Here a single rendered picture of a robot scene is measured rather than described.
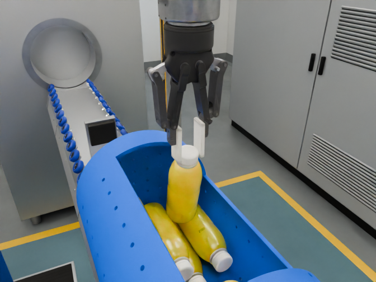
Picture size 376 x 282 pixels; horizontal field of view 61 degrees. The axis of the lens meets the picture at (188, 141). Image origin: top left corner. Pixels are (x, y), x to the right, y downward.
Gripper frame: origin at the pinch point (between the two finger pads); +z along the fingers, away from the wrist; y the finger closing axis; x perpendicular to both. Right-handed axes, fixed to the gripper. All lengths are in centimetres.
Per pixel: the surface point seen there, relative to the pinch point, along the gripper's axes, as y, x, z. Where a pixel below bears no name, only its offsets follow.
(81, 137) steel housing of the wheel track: 10, -75, 35
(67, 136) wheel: 16, -69, 30
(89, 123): 9, -54, 19
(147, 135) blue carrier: 3.9, -10.8, 3.3
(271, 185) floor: -127, -105, 128
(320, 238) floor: -120, -47, 127
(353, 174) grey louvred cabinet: -147, -56, 91
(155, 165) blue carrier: 1.9, -12.7, 12.5
